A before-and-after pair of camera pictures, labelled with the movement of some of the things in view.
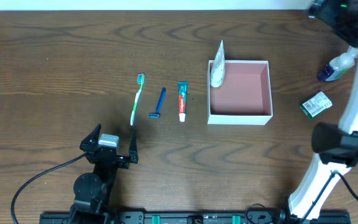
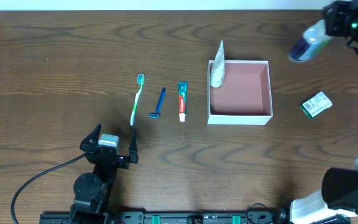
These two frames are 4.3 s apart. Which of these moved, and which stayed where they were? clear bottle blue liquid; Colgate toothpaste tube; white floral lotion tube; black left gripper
Moved: clear bottle blue liquid
Stayed: Colgate toothpaste tube; black left gripper; white floral lotion tube
